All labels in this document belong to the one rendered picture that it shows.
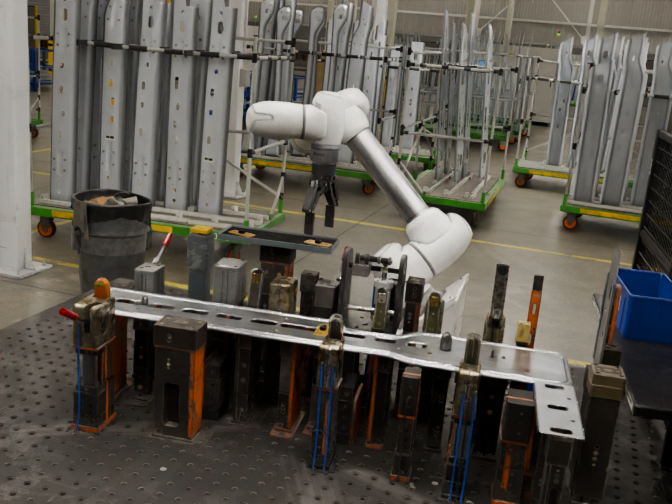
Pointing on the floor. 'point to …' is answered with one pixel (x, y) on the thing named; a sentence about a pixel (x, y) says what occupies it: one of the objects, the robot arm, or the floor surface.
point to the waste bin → (109, 234)
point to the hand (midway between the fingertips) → (319, 227)
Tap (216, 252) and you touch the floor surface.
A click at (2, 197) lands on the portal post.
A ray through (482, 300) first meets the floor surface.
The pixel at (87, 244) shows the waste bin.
